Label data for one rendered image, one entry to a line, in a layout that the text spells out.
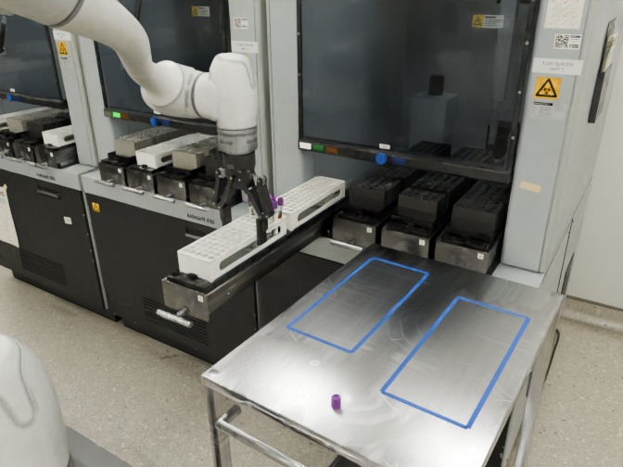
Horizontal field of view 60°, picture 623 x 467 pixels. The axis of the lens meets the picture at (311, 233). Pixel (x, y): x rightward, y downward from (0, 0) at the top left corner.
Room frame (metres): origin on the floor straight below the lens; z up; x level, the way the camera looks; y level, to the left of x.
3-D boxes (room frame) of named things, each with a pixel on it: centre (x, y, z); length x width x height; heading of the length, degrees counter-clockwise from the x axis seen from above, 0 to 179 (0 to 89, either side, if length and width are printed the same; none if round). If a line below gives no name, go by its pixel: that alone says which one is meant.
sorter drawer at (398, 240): (1.56, -0.42, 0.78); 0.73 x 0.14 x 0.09; 148
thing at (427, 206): (1.37, -0.29, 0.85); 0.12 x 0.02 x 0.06; 57
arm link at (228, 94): (1.22, 0.18, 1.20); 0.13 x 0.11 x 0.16; 63
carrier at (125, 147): (1.99, 0.69, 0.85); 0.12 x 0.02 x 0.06; 58
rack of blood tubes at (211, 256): (1.18, 0.18, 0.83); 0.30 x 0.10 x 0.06; 148
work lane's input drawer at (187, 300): (1.30, 0.11, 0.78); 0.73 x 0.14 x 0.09; 148
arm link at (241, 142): (1.21, 0.17, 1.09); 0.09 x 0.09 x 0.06
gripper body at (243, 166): (1.21, 0.17, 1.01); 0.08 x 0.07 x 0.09; 58
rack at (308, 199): (1.45, 0.02, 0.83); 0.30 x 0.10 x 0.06; 148
